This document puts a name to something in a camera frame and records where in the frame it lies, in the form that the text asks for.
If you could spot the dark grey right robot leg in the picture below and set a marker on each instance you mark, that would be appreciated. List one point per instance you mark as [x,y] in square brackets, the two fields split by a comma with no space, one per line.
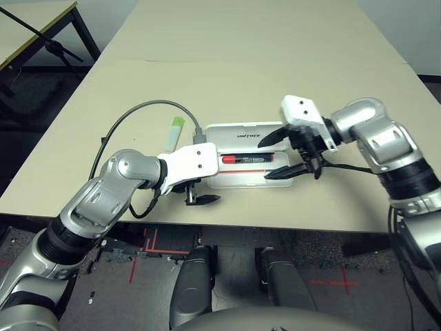
[286,279]

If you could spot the dark grey left robot leg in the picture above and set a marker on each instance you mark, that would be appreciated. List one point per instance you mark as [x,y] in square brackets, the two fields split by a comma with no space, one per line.
[191,286]

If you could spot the grey robot torso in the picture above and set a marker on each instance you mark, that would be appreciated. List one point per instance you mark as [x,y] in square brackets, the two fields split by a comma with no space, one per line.
[275,320]

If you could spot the red and black marker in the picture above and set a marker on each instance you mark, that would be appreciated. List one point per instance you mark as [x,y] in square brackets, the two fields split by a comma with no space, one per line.
[248,159]

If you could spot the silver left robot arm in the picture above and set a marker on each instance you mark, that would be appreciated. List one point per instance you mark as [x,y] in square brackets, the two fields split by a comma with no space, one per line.
[100,196]

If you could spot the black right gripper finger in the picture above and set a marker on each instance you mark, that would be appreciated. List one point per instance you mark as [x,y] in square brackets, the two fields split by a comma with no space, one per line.
[287,173]
[277,137]

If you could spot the black tripod stand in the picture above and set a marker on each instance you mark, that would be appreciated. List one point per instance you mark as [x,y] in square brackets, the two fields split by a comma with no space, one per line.
[53,46]

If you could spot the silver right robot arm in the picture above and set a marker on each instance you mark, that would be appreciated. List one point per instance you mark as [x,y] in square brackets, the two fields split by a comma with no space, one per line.
[379,138]

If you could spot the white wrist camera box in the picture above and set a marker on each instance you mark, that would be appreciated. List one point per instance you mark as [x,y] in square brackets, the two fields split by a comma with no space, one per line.
[299,110]
[193,162]

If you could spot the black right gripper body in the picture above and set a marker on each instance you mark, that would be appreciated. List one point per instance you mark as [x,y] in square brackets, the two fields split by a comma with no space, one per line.
[310,148]

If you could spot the white plastic pencil case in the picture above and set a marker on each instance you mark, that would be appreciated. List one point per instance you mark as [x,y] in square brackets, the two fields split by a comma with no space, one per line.
[227,138]

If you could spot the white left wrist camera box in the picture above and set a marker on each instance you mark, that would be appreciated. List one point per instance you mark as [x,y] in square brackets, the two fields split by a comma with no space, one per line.
[193,162]

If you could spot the dark grey robot leg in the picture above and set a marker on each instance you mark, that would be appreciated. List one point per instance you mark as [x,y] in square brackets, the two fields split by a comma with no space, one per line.
[191,286]
[286,279]

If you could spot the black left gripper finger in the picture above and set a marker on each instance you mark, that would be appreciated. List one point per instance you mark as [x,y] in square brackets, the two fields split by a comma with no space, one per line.
[206,199]

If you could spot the white eraser with green end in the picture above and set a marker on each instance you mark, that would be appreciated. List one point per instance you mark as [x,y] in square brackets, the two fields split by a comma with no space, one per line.
[174,136]

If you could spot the beige side table black frame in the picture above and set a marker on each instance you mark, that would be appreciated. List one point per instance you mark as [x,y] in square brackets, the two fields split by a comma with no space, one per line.
[27,27]

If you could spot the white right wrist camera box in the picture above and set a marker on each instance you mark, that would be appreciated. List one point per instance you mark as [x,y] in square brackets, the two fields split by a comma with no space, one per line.
[299,110]

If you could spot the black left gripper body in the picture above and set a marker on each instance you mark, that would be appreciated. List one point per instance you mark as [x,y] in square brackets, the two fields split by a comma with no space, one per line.
[191,194]

